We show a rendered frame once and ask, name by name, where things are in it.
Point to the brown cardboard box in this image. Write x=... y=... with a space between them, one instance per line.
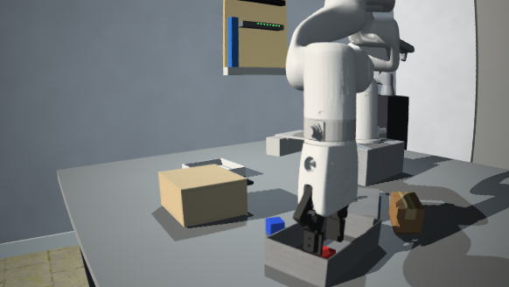
x=406 y=213

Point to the red block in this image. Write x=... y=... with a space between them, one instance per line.
x=328 y=252

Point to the light wooden cabinet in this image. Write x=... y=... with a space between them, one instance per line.
x=202 y=194

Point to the blue block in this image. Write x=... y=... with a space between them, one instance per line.
x=274 y=225

